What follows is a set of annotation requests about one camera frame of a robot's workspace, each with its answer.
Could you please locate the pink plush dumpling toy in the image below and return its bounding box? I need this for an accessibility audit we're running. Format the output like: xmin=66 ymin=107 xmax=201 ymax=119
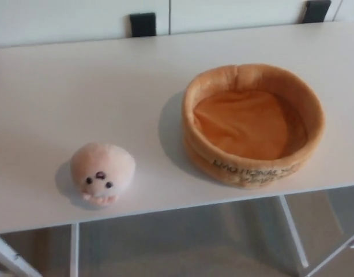
xmin=69 ymin=143 xmax=137 ymax=208

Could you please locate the orange round plush plate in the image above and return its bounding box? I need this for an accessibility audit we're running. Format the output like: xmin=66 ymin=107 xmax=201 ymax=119
xmin=181 ymin=63 xmax=326 ymax=190

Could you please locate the left black wall bracket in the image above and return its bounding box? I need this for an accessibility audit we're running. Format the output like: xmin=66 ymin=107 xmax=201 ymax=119
xmin=129 ymin=12 xmax=157 ymax=38

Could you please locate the black wall bracket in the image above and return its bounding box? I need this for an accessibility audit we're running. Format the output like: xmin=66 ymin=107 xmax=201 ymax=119
xmin=305 ymin=0 xmax=332 ymax=23
xmin=129 ymin=12 xmax=157 ymax=38

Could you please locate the white table leg frame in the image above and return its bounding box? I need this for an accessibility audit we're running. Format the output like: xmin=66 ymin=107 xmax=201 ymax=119
xmin=278 ymin=196 xmax=354 ymax=277
xmin=0 ymin=223 xmax=80 ymax=277

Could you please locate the right black wall bracket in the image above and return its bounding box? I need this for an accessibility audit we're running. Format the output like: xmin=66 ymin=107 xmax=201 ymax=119
xmin=305 ymin=0 xmax=332 ymax=23

